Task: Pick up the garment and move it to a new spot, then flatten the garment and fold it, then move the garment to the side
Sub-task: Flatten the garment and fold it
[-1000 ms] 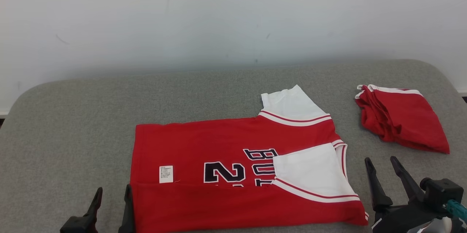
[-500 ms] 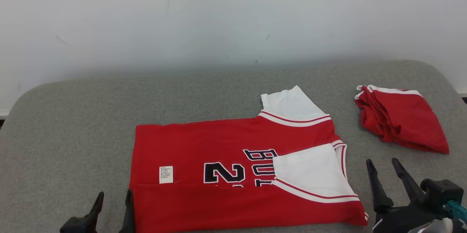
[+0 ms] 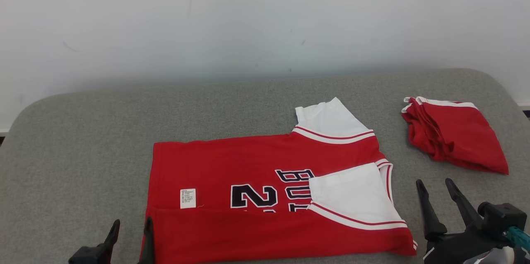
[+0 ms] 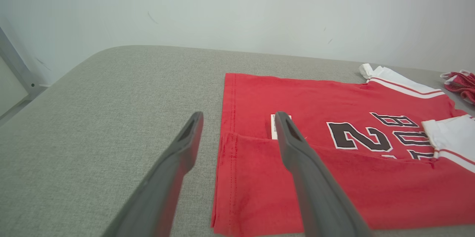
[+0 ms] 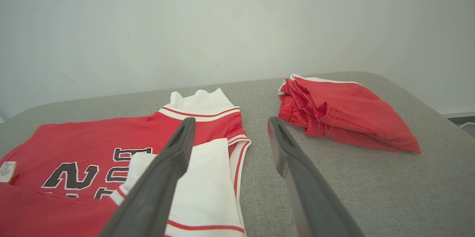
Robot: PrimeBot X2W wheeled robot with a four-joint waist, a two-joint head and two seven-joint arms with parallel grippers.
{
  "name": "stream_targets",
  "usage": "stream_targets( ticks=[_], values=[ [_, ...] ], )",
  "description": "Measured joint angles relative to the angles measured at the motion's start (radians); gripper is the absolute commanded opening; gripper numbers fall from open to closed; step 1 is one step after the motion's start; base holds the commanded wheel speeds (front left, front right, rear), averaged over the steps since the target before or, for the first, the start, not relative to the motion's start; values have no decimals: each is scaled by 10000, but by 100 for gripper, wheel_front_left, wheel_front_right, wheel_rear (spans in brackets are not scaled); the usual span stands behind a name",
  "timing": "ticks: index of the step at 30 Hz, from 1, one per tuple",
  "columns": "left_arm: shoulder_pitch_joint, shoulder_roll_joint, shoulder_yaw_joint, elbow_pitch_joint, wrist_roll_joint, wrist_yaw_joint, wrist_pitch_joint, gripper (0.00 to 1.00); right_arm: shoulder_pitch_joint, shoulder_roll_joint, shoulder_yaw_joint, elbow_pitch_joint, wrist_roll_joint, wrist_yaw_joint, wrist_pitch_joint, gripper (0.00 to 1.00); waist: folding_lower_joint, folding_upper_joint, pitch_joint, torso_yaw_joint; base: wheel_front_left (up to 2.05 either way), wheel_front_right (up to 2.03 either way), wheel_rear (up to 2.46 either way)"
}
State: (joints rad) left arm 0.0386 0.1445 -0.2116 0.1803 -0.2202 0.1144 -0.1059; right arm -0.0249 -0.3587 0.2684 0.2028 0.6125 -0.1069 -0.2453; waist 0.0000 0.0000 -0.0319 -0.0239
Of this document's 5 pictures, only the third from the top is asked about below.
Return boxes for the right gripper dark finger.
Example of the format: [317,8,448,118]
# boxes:
[445,178,483,228]
[415,179,448,240]

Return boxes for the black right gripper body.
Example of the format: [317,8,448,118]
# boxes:
[422,226,513,264]

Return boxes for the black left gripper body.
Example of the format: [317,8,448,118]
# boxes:
[68,246,112,264]

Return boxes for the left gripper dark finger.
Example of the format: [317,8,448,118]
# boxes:
[98,219,121,257]
[138,216,155,264]

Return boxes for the red shorts with white trim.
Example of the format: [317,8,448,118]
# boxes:
[400,96,509,175]

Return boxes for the red Bulls 23 jersey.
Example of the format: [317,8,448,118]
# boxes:
[140,97,418,264]

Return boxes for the grey fabric sofa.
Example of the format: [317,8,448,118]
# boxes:
[0,68,530,264]

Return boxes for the teal right camera connector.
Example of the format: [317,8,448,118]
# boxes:
[503,226,530,250]

